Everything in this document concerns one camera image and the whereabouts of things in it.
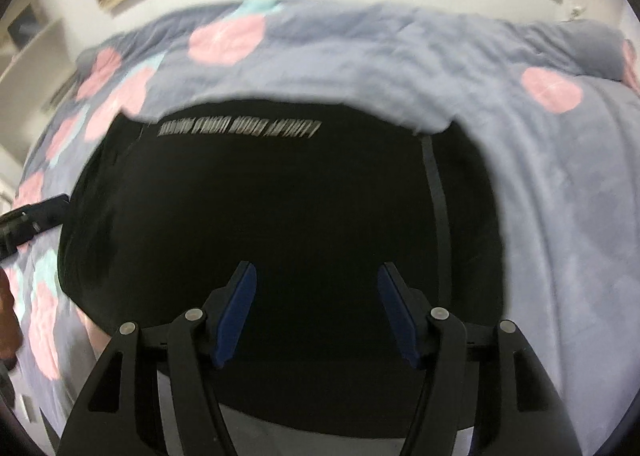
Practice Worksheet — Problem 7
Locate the white bedside shelf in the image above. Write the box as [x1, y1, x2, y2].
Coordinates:
[0, 0, 76, 177]

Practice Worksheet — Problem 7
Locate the person's left hand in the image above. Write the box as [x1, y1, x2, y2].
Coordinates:
[0, 271, 23, 361]

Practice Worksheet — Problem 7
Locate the black hooded jacket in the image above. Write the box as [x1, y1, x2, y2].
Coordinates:
[58, 99, 503, 439]

